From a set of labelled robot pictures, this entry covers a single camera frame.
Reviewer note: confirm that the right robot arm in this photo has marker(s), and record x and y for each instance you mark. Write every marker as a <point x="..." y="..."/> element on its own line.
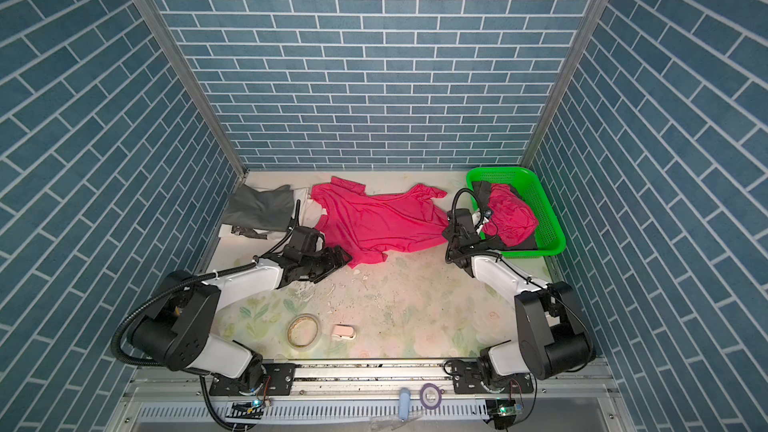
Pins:
<point x="551" y="337"/>

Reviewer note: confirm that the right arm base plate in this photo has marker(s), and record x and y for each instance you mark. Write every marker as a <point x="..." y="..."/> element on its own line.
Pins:
<point x="467" y="378"/>

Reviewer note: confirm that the circuit board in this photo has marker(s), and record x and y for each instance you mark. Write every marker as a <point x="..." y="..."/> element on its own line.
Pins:
<point x="501" y="413"/>
<point x="246" y="410"/>

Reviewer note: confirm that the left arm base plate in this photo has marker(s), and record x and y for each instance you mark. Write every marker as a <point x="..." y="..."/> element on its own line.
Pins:
<point x="263" y="380"/>

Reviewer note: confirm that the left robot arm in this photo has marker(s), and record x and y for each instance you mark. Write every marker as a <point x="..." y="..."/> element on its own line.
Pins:
<point x="173" y="329"/>

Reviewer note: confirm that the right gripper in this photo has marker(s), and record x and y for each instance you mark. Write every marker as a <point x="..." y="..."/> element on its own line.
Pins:
<point x="447" y="234"/>

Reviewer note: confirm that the left circuit board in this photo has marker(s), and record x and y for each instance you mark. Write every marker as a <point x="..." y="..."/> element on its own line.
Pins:
<point x="246" y="410"/>

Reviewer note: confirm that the magenta t shirt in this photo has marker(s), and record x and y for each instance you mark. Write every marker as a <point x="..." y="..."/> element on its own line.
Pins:
<point x="510" y="216"/>
<point x="367" y="227"/>

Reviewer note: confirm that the folded grey t shirt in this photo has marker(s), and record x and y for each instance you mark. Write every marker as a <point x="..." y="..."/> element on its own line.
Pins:
<point x="269" y="210"/>

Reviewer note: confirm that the dark grey shirt in basket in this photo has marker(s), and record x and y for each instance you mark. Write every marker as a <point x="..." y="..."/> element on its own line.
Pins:
<point x="483" y="192"/>

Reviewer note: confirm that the blue white small bottle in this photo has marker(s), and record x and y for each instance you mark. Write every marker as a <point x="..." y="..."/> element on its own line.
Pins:
<point x="404" y="399"/>

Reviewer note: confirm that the green plastic basket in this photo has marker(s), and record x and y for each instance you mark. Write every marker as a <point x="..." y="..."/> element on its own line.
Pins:
<point x="549" y="238"/>

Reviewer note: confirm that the pink eraser block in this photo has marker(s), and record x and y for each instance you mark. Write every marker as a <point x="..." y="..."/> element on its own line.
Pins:
<point x="343" y="332"/>

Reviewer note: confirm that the right circuit board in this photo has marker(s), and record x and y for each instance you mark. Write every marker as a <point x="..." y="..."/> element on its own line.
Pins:
<point x="501" y="413"/>

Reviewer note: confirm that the aluminium rail frame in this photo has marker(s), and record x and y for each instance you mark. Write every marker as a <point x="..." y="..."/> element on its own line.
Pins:
<point x="362" y="395"/>

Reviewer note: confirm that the tape roll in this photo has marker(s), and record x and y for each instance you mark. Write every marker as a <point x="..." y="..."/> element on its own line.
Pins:
<point x="303" y="331"/>

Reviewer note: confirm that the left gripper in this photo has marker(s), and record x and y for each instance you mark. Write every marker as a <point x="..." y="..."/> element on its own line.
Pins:
<point x="331" y="262"/>

